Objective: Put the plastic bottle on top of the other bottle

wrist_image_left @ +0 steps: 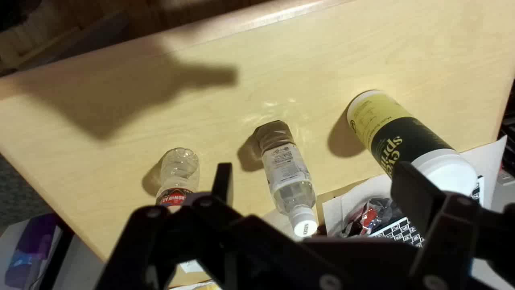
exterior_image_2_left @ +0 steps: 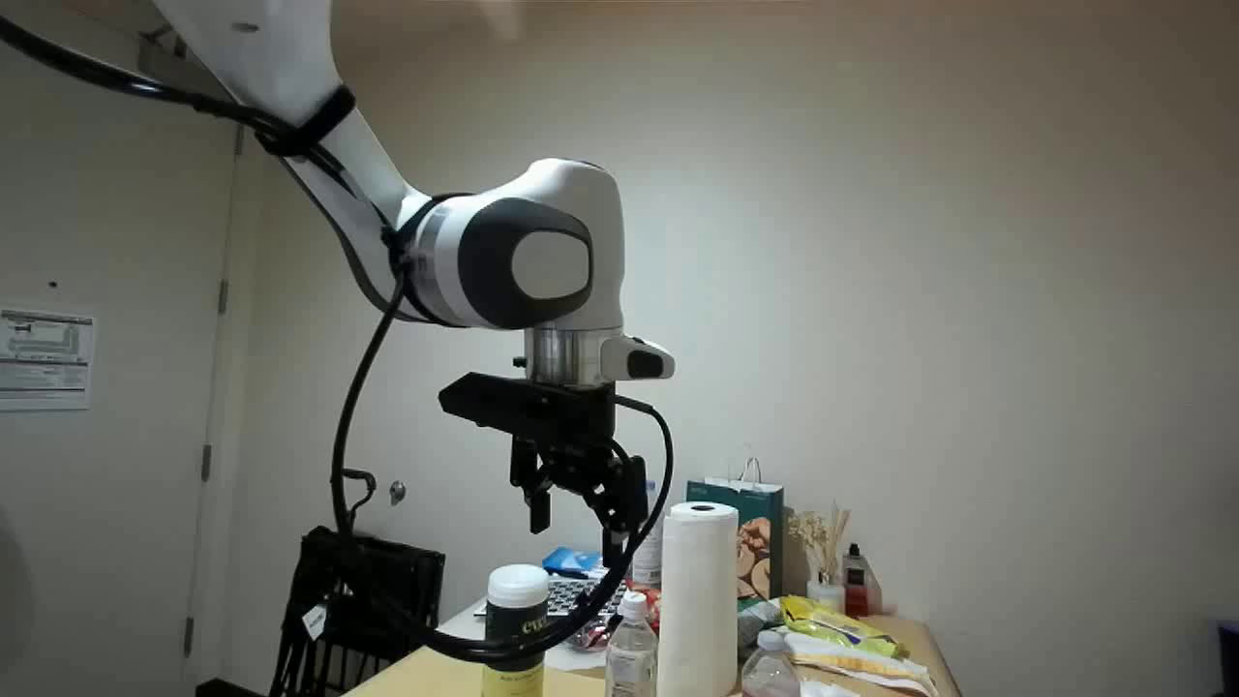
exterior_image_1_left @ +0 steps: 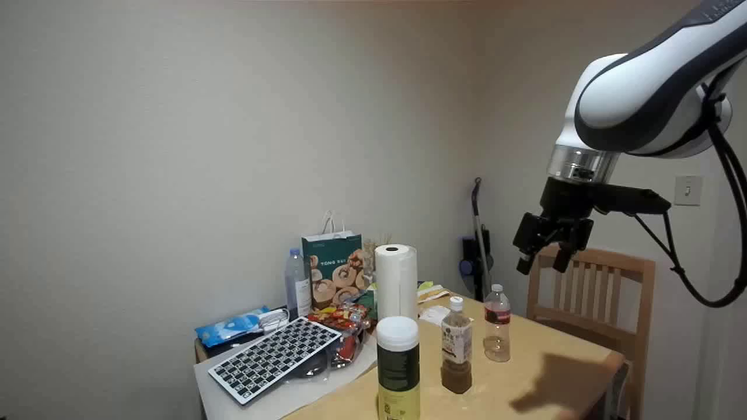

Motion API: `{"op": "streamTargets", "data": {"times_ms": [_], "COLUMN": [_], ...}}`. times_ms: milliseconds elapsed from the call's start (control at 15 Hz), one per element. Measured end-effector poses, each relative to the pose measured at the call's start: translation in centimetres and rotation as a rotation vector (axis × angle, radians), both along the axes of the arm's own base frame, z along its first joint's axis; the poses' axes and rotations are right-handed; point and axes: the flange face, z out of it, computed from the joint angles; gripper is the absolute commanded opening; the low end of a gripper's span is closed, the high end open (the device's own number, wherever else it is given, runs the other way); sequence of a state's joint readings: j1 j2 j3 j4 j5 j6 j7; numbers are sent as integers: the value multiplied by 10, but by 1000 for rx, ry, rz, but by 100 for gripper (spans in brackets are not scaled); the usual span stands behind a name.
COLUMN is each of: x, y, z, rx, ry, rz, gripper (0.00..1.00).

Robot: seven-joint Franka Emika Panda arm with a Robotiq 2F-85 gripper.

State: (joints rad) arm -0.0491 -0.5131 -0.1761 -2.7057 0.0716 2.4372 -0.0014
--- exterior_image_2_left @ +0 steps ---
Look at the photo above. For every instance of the white paper door sign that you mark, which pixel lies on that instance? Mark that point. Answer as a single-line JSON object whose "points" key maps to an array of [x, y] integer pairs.
{"points": [[44, 357]]}

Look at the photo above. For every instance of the reed diffuser with sticks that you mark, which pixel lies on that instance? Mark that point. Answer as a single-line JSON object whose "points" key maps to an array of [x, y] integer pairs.
{"points": [[825, 594]]}

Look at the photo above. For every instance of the white door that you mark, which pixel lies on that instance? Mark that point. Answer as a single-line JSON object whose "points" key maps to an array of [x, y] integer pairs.
{"points": [[117, 517]]}

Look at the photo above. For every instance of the blue snack bag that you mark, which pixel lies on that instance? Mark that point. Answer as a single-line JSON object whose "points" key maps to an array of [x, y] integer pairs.
{"points": [[572, 558]]}

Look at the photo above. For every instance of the small red bottle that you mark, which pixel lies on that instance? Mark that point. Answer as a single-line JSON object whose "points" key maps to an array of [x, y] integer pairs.
{"points": [[855, 588]]}

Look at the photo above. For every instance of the white lid canister yellow label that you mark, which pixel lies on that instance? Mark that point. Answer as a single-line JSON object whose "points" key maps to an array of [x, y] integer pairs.
{"points": [[516, 594]]}

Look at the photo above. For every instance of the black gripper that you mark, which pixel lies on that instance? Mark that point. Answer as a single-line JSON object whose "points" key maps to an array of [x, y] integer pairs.
{"points": [[566, 448]]}

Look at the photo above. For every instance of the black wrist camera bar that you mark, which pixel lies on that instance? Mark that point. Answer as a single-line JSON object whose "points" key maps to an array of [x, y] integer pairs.
{"points": [[496, 394]]}

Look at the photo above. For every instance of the white bag gold trim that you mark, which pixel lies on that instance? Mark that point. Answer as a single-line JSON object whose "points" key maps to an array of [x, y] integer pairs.
{"points": [[865, 669]]}

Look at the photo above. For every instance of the yellow wet wipes pack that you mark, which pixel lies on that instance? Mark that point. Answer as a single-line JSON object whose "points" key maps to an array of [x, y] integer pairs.
{"points": [[837, 629]]}

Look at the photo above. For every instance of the red orange snack pack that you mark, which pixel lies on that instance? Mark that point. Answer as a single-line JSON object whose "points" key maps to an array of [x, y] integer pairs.
{"points": [[598, 633]]}

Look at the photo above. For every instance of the white paper towel roll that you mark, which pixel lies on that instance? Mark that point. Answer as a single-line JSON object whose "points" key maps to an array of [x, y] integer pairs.
{"points": [[698, 594]]}

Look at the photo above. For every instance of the dark purple furniture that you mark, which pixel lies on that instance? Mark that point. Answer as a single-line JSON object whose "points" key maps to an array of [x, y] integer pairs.
{"points": [[1228, 661]]}

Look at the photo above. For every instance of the metal wall hook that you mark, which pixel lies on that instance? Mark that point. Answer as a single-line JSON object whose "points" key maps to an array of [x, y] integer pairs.
{"points": [[397, 490]]}

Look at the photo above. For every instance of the black crate cart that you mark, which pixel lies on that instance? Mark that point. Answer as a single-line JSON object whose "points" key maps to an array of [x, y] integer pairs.
{"points": [[374, 594]]}

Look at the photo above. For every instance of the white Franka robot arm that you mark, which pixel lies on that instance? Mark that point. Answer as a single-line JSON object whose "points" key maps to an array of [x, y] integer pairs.
{"points": [[557, 208]]}

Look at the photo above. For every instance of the black white patterned pouch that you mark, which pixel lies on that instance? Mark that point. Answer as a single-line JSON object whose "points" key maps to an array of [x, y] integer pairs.
{"points": [[576, 598]]}

